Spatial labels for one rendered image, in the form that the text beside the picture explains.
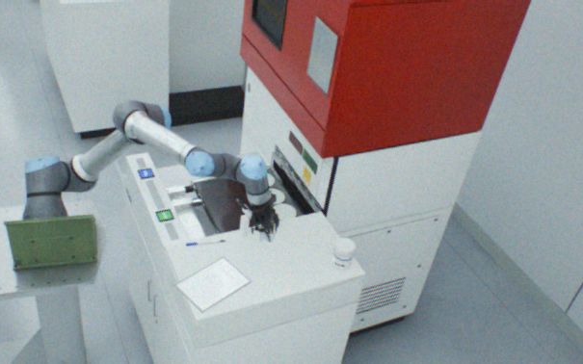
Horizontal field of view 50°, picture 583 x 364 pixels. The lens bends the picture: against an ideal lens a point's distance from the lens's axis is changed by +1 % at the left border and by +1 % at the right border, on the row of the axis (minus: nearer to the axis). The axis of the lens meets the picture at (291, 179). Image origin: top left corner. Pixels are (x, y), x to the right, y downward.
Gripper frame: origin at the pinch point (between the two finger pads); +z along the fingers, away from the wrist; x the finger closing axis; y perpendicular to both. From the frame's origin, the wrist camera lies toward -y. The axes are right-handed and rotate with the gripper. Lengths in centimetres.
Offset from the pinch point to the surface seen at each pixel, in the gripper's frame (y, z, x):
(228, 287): 19.5, 3.6, -11.2
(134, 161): -39, -5, -61
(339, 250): 2.0, 4.5, 24.1
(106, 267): -61, 83, -110
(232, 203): -29.9, 11.0, -21.1
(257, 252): 1.2, 6.5, -5.0
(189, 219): -18.6, 8.7, -35.8
